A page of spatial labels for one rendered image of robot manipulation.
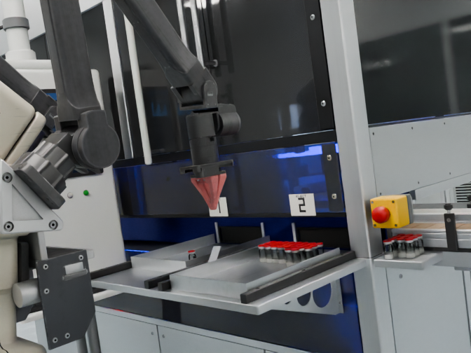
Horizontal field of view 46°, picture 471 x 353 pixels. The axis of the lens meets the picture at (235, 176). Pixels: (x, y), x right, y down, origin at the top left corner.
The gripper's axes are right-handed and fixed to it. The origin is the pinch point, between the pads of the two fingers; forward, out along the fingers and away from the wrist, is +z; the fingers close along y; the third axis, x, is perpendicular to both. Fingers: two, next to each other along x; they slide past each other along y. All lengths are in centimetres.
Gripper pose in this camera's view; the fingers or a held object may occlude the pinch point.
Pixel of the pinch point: (212, 205)
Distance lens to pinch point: 118.2
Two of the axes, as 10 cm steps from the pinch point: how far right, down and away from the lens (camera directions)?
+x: -7.0, 0.6, 7.2
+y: 7.0, -1.5, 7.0
